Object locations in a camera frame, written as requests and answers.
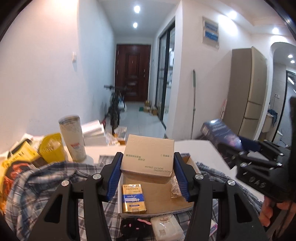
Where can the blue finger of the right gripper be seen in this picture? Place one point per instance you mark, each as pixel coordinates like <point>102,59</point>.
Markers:
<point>229,153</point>
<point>249,145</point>

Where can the grey mop handle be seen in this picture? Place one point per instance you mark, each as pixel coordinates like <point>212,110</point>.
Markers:
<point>194,103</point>

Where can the person's right hand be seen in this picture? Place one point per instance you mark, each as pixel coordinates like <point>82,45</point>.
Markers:
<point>266,212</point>

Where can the blue plaid shirt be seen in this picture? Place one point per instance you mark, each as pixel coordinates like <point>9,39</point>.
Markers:
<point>237,220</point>

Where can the white wall switch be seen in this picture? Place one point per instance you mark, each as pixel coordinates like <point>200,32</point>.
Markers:
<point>74,57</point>

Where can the black framed glass door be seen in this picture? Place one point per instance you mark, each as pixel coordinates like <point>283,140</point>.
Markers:
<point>165,73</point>

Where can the purple blue product box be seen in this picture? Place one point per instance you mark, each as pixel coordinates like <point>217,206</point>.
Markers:
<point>217,132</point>

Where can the small brown cardboard box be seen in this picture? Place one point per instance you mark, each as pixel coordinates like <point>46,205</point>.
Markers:
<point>148,159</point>

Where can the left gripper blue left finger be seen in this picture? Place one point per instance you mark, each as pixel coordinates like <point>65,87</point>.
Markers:
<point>113,175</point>

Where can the white foam box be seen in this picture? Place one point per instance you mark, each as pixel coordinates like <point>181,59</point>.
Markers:
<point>94,133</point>

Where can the white plastic bag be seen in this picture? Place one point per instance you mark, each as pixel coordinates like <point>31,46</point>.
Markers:
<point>122,106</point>

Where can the gold blue carton box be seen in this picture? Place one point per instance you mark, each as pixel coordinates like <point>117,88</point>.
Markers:
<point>133,199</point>

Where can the yellow packaging bag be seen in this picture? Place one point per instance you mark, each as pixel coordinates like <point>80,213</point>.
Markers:
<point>18,160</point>

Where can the black bicycle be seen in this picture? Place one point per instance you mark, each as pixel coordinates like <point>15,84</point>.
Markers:
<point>118,93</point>

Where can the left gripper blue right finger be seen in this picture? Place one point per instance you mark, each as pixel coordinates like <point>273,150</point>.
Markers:
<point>183,173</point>

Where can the black plush toy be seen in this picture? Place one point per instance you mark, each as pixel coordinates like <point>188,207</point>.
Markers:
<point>135,228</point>

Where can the yellow plastic bin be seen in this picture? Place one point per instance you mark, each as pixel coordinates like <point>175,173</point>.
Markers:
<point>51,148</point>

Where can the wall electrical panel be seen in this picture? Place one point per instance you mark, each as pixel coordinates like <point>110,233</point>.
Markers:
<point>210,34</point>

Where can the white blue tissue pack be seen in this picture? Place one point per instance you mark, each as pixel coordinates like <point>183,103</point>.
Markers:
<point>213,228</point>

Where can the dark red entrance door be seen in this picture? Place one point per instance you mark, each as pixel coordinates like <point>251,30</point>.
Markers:
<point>132,70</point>

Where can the beige refrigerator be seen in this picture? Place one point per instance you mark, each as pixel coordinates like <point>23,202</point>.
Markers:
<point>246,93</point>

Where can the cardboard boxes on floor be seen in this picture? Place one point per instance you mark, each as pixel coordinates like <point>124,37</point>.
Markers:
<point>149,108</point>

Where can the open cardboard tray box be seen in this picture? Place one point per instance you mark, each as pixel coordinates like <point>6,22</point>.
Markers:
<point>157,197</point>

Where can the tall white cylinder canister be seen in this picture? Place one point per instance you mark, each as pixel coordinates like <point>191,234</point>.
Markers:
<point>71,130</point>

